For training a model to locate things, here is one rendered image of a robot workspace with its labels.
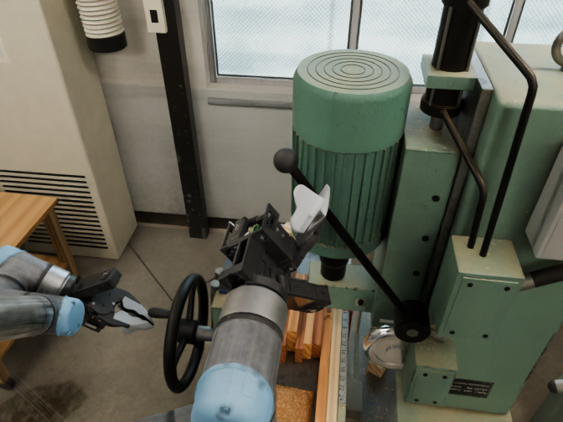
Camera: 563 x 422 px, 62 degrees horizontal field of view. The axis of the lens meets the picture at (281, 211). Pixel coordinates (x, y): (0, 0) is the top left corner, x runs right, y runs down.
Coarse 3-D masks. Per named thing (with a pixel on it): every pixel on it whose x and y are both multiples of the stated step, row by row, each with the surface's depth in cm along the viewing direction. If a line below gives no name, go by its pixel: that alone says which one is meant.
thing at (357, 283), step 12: (312, 264) 98; (348, 264) 99; (312, 276) 96; (348, 276) 96; (360, 276) 96; (336, 288) 94; (348, 288) 94; (360, 288) 93; (372, 288) 93; (336, 300) 96; (348, 300) 96; (372, 300) 95
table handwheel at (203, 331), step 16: (192, 288) 116; (176, 304) 105; (192, 304) 116; (208, 304) 128; (176, 320) 104; (192, 320) 116; (176, 336) 103; (192, 336) 113; (208, 336) 114; (176, 352) 109; (192, 352) 126; (176, 368) 105; (192, 368) 121; (176, 384) 107
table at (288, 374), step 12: (288, 360) 100; (312, 360) 100; (288, 372) 98; (300, 372) 98; (312, 372) 98; (288, 384) 96; (300, 384) 96; (312, 384) 96; (312, 408) 92; (312, 420) 90
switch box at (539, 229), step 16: (560, 160) 60; (560, 176) 59; (544, 192) 64; (560, 192) 59; (544, 208) 63; (560, 208) 59; (528, 224) 68; (544, 224) 63; (560, 224) 60; (544, 240) 63; (560, 240) 62; (544, 256) 64; (560, 256) 64
